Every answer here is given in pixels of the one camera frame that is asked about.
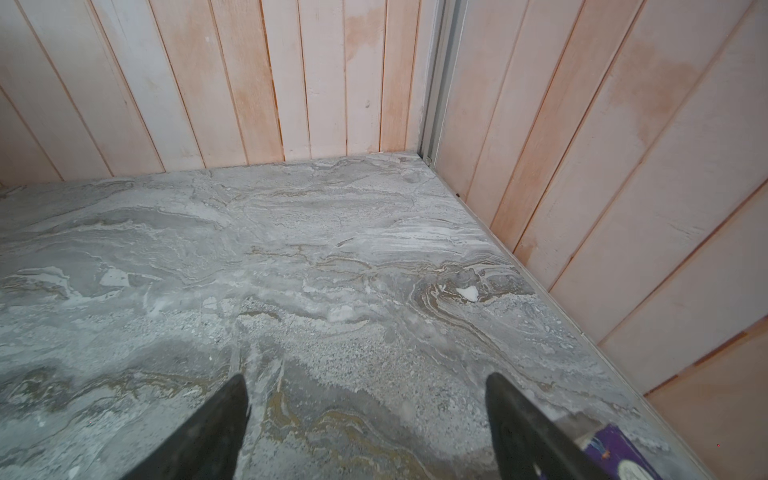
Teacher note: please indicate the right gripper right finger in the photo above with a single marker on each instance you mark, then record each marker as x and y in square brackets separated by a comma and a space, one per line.
[526, 444]

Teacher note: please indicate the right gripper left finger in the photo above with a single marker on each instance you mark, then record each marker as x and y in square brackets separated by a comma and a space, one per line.
[207, 445]

